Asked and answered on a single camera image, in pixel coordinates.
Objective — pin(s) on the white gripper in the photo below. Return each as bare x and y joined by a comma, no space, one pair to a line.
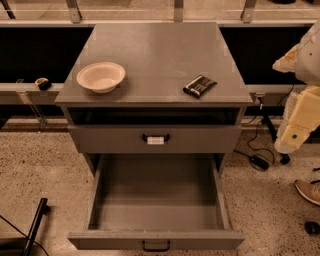
310,64

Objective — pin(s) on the black rxbar chocolate bar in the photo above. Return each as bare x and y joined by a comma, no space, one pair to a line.
199,86

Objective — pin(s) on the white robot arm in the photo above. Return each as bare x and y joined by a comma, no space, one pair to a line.
302,110

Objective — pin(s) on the grey drawer cabinet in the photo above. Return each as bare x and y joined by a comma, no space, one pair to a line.
159,60

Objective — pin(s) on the closed grey upper drawer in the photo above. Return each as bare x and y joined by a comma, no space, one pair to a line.
155,139

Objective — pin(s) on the open grey lower drawer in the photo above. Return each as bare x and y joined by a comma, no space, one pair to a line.
157,203

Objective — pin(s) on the black stand leg right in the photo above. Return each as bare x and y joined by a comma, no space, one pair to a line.
285,159

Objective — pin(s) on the black stand leg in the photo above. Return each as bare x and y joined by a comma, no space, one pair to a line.
285,159
41,209

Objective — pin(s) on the black power adapter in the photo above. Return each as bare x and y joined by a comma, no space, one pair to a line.
258,163

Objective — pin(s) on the tan shoe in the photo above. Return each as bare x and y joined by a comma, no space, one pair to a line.
309,191

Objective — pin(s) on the black floor caster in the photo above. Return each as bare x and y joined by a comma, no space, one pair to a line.
312,228

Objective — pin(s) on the black yellow tape measure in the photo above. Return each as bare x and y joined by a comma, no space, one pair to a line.
43,84

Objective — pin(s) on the black stand leg left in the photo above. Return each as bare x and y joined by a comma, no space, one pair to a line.
41,209

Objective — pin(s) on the metal rail frame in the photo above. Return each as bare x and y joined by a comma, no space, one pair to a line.
44,38

